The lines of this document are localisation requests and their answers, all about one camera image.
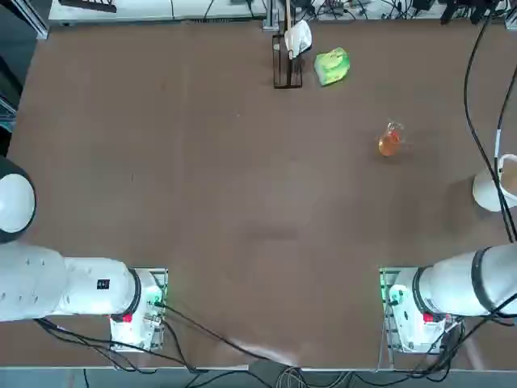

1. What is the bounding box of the clear measuring cup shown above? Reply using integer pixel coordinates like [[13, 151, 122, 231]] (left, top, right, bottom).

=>
[[377, 120, 407, 159]]

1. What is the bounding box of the green tissue packet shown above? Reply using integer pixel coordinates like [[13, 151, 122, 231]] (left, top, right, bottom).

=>
[[313, 46, 351, 87]]

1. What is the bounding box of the wooden rod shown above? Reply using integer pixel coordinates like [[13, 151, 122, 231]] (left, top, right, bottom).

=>
[[284, 0, 295, 61]]

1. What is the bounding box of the white bin with lid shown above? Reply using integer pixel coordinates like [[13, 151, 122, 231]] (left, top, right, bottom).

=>
[[472, 153, 517, 213]]

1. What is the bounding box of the black power strip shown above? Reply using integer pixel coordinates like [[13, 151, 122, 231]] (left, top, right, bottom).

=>
[[59, 0, 119, 13]]

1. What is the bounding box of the black wire cup rack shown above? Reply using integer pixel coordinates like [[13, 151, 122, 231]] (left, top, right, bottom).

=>
[[271, 33, 305, 91]]

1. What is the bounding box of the black base cable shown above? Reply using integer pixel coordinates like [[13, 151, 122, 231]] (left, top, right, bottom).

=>
[[159, 302, 292, 365]]

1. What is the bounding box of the aluminium camera post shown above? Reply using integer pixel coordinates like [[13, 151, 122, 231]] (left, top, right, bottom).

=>
[[263, 0, 280, 30]]

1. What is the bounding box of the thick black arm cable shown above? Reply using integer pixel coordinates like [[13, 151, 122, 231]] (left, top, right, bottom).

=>
[[463, 6, 517, 243]]

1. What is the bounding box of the thin black cable, white label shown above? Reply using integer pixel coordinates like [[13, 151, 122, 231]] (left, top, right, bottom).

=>
[[493, 70, 517, 240]]

